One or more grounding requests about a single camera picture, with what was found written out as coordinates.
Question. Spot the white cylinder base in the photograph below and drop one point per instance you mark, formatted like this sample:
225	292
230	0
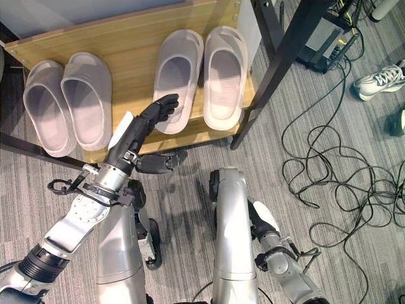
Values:
383	9

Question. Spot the silver left robot leg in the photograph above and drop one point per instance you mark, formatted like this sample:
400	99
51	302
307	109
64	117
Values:
118	253

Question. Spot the pale closed-toe slipper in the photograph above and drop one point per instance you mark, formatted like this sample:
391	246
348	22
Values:
177	69
224	76

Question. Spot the black metal stand leg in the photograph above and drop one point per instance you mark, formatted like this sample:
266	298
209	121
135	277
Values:
269	22

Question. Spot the wooden shoe rack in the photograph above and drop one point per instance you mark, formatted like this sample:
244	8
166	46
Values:
133	47

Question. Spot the black metal frame post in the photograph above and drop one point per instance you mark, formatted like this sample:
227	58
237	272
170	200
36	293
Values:
278	63

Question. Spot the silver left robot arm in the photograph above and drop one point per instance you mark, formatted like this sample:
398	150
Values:
76	221

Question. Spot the silver robot leg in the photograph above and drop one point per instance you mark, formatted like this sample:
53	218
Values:
232	228
118	253

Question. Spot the person's white sneaker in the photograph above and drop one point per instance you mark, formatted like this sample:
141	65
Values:
378	81

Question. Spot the black electronics box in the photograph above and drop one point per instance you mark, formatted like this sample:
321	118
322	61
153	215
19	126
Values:
326	41

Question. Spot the white side panel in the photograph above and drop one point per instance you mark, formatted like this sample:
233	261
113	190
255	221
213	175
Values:
248	31

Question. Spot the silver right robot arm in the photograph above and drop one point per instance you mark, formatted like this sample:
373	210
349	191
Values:
284	269

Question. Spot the black metal frame bar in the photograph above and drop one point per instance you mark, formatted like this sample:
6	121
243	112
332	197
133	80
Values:
38	149

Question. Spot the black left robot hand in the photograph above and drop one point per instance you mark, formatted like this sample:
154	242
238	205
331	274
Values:
144	126

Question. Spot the grey open-toe slipper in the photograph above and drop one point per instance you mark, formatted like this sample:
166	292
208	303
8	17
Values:
44	107
87	101

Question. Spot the silver right robot leg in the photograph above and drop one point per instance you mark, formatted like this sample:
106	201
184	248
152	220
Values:
232	228

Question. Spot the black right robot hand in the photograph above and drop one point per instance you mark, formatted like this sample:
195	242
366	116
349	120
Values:
264	221

